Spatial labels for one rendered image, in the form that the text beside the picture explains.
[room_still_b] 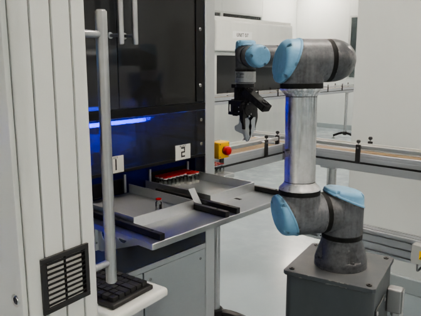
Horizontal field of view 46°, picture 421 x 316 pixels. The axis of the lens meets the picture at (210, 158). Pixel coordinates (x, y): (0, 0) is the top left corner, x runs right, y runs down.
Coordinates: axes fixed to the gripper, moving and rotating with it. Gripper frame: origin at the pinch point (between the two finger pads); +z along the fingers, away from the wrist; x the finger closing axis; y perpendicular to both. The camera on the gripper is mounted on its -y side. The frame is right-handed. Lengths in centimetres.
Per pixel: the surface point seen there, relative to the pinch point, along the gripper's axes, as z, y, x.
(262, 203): 21.6, -11.1, 5.9
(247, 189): 19.9, 1.6, -1.4
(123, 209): 21, 20, 44
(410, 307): 110, -21, -126
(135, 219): 19, 2, 54
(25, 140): -14, -28, 102
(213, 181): 21.1, 22.4, -5.4
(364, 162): 21, -8, -82
